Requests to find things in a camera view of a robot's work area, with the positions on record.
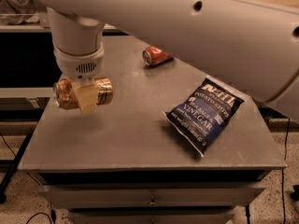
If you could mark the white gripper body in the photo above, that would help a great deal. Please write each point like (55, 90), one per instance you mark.
(79, 64)

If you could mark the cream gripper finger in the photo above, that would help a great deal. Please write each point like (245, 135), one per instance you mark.
(86, 93)

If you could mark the gold orange soda can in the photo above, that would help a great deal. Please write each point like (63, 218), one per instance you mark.
(66, 99)

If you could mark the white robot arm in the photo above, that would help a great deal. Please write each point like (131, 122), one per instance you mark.
(250, 45)

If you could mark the red soda can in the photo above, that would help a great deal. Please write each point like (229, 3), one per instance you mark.
(153, 56)

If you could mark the grey cloth behind glass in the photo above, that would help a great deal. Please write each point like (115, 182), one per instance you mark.
(14, 12)

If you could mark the black stand leg left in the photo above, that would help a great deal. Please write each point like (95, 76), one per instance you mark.
(12, 166)

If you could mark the grey metal drawer cabinet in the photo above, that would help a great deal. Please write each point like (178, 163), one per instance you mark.
(152, 203)

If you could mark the blue potato chips bag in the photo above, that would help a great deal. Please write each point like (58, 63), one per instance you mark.
(204, 115)

